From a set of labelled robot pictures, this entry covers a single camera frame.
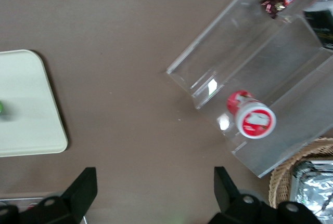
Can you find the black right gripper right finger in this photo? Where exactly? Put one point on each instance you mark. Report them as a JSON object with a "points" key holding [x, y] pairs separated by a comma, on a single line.
{"points": [[234, 208]]}

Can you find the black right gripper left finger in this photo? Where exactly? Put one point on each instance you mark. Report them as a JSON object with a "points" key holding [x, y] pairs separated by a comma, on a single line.
{"points": [[65, 208]]}

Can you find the red gum bottle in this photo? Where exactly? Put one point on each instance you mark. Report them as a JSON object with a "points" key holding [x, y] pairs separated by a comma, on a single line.
{"points": [[249, 117]]}

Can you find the beige plastic tray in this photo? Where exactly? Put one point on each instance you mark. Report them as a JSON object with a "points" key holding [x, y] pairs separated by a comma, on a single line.
{"points": [[26, 104]]}

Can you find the light wicker basket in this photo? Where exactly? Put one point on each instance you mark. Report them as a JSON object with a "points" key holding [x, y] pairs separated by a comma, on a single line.
{"points": [[279, 179]]}

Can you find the silver foil container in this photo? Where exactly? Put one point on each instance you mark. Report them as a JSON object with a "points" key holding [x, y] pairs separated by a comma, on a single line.
{"points": [[312, 185]]}

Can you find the clear acrylic stepped display stand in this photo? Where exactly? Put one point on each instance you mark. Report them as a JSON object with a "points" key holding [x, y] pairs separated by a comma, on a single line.
{"points": [[286, 78]]}

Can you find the small black box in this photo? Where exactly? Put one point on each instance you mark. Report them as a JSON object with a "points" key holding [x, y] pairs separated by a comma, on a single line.
{"points": [[321, 24]]}

